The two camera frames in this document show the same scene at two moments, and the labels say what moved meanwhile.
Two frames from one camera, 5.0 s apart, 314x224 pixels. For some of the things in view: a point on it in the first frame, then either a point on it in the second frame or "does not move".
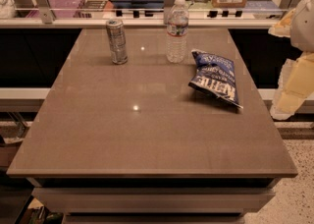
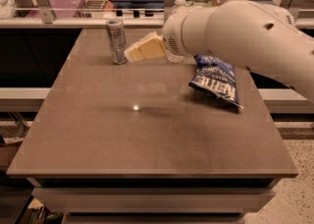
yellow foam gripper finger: (283, 28) to (152, 34)
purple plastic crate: (63, 5) does not move
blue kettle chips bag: (216, 77) does not move
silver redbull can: (116, 33) does not move
